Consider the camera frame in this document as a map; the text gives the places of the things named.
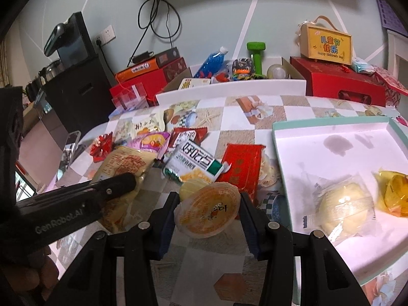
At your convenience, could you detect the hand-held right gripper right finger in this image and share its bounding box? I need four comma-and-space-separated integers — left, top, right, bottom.
240, 192, 372, 306

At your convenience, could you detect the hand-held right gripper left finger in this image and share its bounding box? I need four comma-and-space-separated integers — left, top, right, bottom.
48, 192, 181, 306

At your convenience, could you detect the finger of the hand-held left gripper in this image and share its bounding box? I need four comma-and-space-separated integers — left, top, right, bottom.
91, 172, 137, 203

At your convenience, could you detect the yellow pastry packet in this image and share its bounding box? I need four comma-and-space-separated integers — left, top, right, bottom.
91, 146, 160, 233

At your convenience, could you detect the orange jelly cup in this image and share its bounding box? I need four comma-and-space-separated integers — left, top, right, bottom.
174, 182, 242, 239

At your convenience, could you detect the pink snack packet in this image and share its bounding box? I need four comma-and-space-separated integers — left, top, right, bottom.
127, 131, 171, 160

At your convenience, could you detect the red gold-print snack packet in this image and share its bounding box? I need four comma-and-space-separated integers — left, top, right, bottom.
220, 143, 266, 211

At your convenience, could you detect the white black-lettered snack packet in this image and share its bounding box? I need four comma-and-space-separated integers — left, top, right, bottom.
123, 110, 166, 141

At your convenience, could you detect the white green cracker packet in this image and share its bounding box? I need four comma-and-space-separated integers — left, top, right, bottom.
162, 138, 224, 184

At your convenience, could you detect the red white snack packet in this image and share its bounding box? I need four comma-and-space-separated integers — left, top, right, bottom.
168, 127, 208, 149

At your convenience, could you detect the round pastry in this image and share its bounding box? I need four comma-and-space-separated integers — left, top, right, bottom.
301, 174, 378, 246

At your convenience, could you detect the teal white tray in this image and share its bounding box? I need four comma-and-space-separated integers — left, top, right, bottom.
272, 116, 408, 306

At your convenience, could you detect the person's left hand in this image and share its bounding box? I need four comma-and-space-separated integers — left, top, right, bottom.
19, 247, 60, 294

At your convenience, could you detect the small red foil packet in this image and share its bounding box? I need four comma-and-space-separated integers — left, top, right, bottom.
90, 133, 114, 161

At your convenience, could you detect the brown wooden cabinet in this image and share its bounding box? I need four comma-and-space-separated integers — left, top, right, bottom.
16, 100, 69, 195

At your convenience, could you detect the clear plastic box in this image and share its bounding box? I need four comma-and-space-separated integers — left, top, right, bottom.
111, 83, 150, 110

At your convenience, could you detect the black cabinet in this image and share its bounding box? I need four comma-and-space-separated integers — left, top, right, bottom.
41, 53, 117, 147

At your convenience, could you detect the plain red box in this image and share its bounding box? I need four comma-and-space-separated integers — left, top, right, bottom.
110, 70, 166, 106

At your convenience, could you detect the orange box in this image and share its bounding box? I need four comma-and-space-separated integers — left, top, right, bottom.
115, 59, 166, 83

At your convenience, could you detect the yellow card packet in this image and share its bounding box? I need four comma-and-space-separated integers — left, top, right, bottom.
177, 78, 211, 90

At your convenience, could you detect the maroon patterned box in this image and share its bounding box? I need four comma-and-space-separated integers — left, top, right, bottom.
166, 57, 187, 80

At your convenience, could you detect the black power adapter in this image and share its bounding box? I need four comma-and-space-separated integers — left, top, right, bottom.
132, 50, 154, 63

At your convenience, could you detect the steel kettle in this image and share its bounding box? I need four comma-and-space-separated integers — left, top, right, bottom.
38, 60, 62, 85

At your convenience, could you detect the dark flat box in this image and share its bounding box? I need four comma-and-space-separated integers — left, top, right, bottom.
153, 47, 181, 67

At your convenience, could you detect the yellow wrapped snack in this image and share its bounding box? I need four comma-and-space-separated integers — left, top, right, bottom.
373, 170, 408, 218

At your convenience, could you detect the black tea machine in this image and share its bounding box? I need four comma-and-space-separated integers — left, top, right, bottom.
44, 12, 96, 66

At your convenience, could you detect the blue bead bottle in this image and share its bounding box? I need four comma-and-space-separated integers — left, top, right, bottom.
194, 46, 229, 79

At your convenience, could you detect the clear tape roll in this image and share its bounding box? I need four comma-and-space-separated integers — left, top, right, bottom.
267, 64, 287, 80

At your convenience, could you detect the colourful toy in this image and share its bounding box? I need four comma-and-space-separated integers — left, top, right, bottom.
231, 58, 256, 80

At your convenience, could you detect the cardboard box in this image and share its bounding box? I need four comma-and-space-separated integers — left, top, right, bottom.
156, 57, 307, 98

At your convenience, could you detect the large red gift box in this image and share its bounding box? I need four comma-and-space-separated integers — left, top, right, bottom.
290, 56, 387, 107

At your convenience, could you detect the green dumbbell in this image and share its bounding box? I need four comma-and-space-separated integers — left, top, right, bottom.
247, 41, 271, 77

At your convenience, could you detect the blue tissue pack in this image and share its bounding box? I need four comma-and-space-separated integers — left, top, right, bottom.
351, 56, 377, 75

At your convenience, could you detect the red patterned tin box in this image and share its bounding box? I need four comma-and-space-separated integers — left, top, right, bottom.
373, 65, 408, 107

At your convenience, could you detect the white shelf unit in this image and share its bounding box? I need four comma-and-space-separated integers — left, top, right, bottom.
387, 30, 408, 83

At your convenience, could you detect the white wall socket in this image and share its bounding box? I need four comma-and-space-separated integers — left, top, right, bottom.
95, 25, 116, 44

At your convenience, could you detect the yellow gift box with handle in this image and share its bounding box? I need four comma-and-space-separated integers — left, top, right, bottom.
295, 15, 354, 66

